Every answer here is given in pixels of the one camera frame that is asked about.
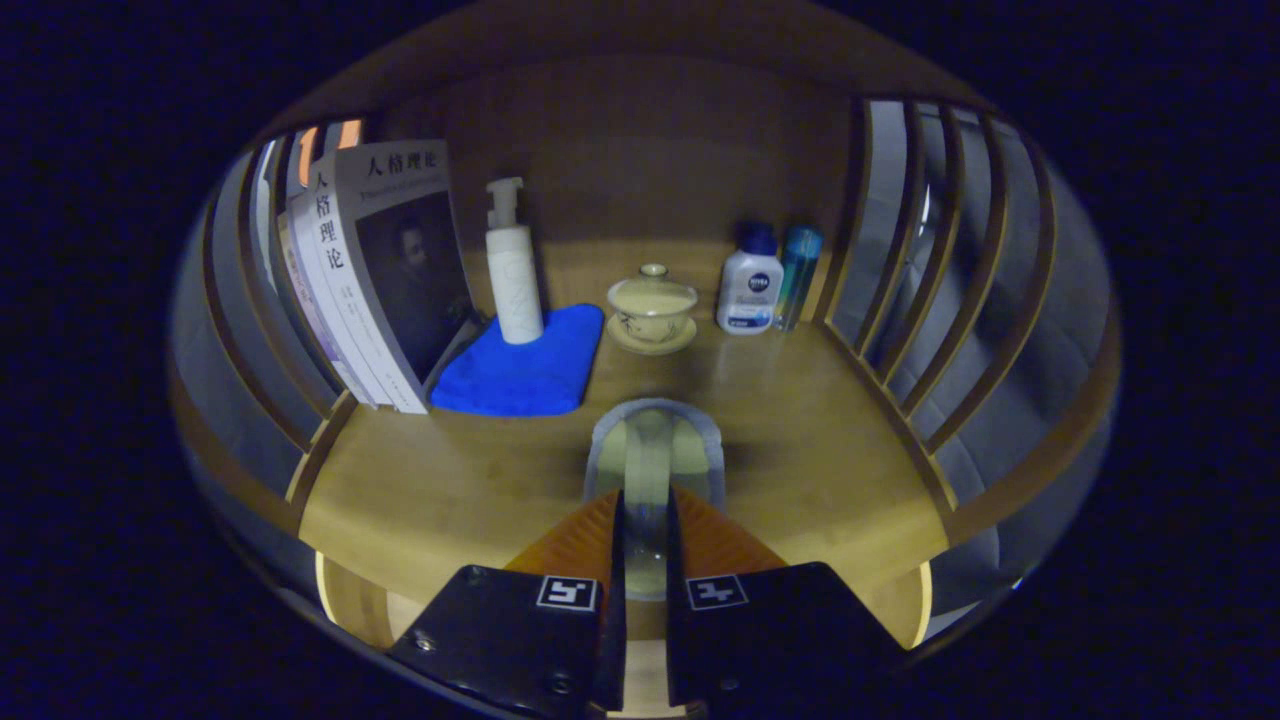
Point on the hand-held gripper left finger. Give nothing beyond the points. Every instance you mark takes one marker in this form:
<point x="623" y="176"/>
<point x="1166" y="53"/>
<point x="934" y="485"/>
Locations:
<point x="618" y="620"/>

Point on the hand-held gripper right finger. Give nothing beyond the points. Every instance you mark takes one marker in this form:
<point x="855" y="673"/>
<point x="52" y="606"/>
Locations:
<point x="675" y="620"/>

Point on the wooden countertop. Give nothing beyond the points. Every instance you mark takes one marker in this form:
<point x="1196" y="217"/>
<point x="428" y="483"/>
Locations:
<point x="800" y="450"/>

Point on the wooden cabinet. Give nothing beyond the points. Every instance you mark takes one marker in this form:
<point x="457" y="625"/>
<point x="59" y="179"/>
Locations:
<point x="650" y="150"/>

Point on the blue folded cloth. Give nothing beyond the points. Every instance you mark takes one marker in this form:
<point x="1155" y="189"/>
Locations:
<point x="520" y="375"/>

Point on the lidded ceramic tea cup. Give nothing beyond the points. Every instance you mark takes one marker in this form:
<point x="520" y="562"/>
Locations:
<point x="652" y="310"/>

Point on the white lotion bottle blue cap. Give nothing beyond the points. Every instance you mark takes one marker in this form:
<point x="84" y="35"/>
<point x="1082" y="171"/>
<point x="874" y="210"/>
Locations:
<point x="748" y="290"/>

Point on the white pump bottle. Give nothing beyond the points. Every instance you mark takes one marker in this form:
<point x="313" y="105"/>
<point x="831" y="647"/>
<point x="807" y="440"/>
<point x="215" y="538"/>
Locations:
<point x="515" y="285"/>

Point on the teal bottle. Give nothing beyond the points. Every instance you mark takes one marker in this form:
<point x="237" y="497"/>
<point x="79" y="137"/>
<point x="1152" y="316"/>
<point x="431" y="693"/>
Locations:
<point x="798" y="275"/>

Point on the white book with portrait cover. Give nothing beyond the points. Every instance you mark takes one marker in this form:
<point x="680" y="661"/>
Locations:
<point x="410" y="280"/>

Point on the pale purple book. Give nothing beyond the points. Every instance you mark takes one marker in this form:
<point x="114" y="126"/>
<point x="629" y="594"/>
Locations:
<point x="305" y="300"/>

